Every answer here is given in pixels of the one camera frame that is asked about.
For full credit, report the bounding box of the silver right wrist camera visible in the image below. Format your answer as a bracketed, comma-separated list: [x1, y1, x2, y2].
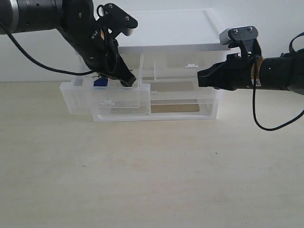
[219, 26, 262, 59]

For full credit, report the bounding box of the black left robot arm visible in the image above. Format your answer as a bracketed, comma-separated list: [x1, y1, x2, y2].
[0, 0, 138, 87]

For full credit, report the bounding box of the black right camera cable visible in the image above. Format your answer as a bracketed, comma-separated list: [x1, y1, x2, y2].
[252, 32, 304, 131]

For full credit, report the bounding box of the key bunch with blue tag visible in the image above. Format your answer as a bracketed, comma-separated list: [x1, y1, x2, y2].
[91, 68, 133, 88]

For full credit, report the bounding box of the white plastic drawer cabinet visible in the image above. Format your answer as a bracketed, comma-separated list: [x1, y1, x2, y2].
[73, 8, 232, 123]

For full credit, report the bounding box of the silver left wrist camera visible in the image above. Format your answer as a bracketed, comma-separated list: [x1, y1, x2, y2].
[96, 3, 138, 37]

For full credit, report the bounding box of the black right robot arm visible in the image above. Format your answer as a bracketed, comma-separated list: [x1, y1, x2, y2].
[197, 49, 304, 95]

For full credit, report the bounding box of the black left camera cable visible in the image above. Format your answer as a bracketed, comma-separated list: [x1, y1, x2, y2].
[0, 22, 95, 76]

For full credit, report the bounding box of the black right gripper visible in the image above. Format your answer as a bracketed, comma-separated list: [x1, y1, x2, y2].
[197, 53, 254, 90]

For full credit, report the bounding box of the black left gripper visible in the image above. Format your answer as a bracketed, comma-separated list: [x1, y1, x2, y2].
[58, 14, 136, 86]

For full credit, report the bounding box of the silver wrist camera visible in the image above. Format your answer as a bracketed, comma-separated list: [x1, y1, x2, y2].
[219, 26, 262, 59]
[96, 3, 138, 37]

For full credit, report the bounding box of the black camera cable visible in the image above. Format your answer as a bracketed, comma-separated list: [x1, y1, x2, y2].
[252, 32, 304, 131]
[0, 22, 95, 76]

